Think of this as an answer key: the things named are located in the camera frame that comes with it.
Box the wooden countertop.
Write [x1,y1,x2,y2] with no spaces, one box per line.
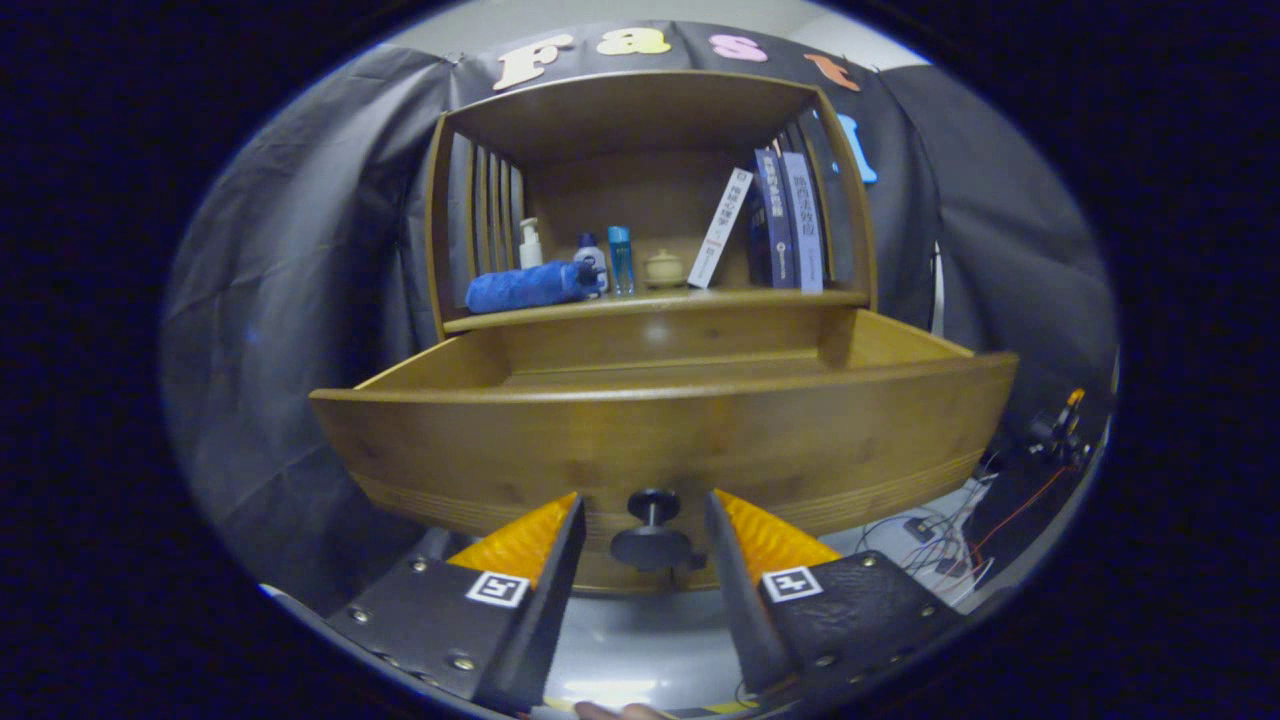
[443,285,871,334]

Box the white book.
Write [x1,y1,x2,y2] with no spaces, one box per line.
[687,167,755,290]

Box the wooden cabinet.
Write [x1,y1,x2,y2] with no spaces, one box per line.
[425,70,879,346]

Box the clear blue bottle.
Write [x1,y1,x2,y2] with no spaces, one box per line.
[607,225,635,296]

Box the wooden drawer with black knob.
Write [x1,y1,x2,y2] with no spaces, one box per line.
[310,305,1019,596]

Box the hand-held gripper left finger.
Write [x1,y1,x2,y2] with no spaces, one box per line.
[325,490,589,717]

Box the black device with orange tip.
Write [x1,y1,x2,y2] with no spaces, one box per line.
[1030,388,1089,463]

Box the white bottle with blue cap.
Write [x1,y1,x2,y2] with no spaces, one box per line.
[573,233,609,294]

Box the black floor case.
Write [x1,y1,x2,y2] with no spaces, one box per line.
[965,462,1096,591]

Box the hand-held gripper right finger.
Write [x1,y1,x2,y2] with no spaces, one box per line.
[704,488,969,701]

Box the beige lidded teacup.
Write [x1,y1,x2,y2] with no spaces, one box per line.
[642,248,687,291]

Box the lavender book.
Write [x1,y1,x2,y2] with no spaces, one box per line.
[781,151,825,294]

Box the folded blue towel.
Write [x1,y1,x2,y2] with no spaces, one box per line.
[465,260,604,315]

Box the dark blue book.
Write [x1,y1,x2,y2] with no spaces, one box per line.
[752,148,798,290]

